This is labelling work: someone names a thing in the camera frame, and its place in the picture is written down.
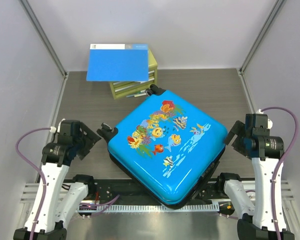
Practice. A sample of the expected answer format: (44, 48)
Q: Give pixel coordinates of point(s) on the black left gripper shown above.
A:
(91, 139)

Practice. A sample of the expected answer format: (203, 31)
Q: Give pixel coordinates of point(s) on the blue suitcase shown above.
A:
(167, 145)

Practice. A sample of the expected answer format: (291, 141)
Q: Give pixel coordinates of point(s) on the blue white flat box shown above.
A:
(118, 62)

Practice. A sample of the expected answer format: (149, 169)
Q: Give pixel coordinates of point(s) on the yellow-green drawer organizer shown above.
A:
(120, 89)

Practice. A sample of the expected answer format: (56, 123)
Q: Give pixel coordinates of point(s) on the aluminium corner post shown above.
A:
(41, 33)
(275, 10)

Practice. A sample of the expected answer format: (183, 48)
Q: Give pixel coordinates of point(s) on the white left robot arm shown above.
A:
(50, 216)

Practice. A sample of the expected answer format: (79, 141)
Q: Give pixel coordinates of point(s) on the slotted cable duct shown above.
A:
(214, 207)

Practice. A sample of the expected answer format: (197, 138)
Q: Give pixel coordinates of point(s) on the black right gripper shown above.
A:
(238, 128)

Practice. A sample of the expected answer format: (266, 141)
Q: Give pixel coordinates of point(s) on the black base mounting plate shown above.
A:
(132, 193)

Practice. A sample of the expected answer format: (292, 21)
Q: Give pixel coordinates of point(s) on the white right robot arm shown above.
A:
(263, 218)

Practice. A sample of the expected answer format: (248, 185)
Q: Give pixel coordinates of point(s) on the aluminium right corner post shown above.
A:
(275, 10)

